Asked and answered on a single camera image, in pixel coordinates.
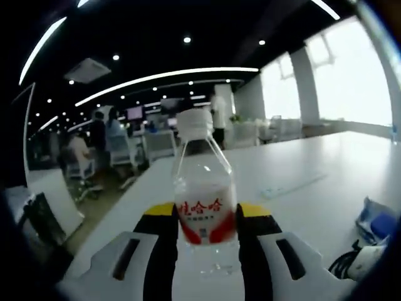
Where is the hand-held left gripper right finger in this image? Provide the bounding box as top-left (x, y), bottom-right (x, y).
top-left (236, 202), bottom-right (323, 301)

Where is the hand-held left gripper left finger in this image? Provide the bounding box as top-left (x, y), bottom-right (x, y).
top-left (90, 202), bottom-right (180, 301)

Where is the clear packet with blue pad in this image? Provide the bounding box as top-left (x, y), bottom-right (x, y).
top-left (355, 196), bottom-right (399, 249)

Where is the black cable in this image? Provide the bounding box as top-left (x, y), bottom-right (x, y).
top-left (328, 240), bottom-right (362, 280)

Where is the white table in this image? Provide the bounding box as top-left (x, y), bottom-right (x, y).
top-left (58, 130), bottom-right (396, 301)

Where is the clear water bottle red label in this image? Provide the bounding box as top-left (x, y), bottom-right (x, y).
top-left (170, 108), bottom-right (239, 278)

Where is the white patterned paper cup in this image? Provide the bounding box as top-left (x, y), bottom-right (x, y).
top-left (347, 243), bottom-right (390, 283)

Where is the ceiling air conditioner unit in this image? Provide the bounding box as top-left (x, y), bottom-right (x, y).
top-left (63, 57), bottom-right (113, 85)

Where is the black computer monitor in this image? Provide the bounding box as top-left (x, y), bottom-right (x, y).
top-left (160, 98), bottom-right (185, 115)
top-left (126, 105), bottom-right (144, 120)

